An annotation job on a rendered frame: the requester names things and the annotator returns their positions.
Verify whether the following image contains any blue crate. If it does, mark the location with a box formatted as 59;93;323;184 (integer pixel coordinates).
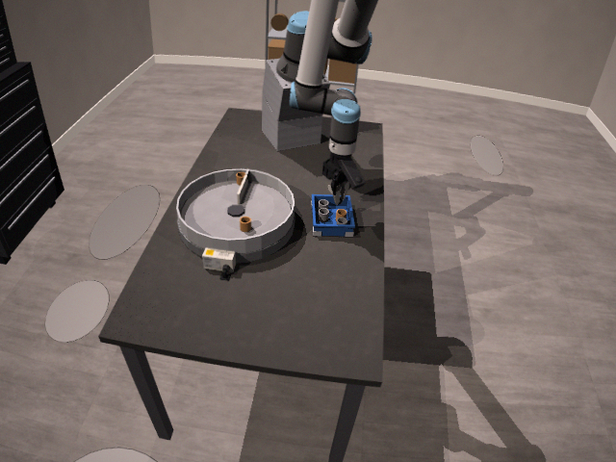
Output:
311;194;355;237

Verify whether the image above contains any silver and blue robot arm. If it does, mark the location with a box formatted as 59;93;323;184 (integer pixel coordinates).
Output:
276;0;378;189

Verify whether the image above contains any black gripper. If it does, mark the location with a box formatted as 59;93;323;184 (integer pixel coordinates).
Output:
322;151;352;206

